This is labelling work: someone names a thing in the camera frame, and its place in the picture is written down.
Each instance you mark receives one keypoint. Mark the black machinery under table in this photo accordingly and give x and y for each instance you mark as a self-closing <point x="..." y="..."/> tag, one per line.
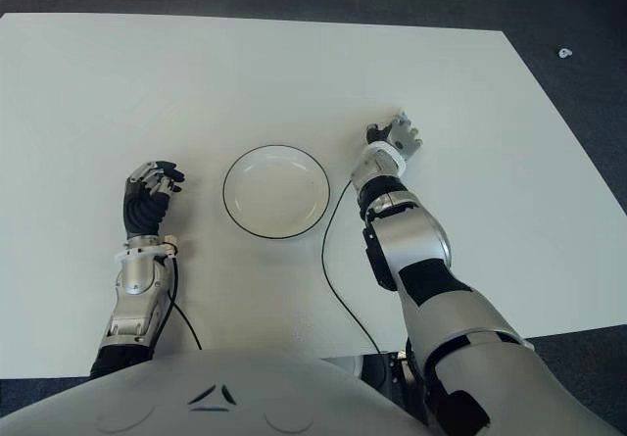
<point x="387" y="377"/>

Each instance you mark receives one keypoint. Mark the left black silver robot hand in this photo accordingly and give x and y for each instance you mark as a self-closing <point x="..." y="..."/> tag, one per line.
<point x="142" y="208"/>

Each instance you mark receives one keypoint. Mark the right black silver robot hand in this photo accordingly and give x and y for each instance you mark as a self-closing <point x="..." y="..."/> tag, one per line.
<point x="404" y="137"/>

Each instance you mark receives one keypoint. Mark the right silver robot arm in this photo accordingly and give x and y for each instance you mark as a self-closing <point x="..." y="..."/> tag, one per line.
<point x="421" y="240"/>

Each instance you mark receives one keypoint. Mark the grey robot torso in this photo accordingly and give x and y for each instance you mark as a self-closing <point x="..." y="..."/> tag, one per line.
<point x="220" y="397"/>

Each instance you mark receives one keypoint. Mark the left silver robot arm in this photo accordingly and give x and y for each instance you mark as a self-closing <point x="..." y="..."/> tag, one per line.
<point x="132" y="276"/>

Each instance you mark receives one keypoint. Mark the white plate with black rim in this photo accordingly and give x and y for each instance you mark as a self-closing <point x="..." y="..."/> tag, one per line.
<point x="276" y="193"/>

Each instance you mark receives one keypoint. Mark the small white floor object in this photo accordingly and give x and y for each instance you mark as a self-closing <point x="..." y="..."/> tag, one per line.
<point x="565" y="53"/>

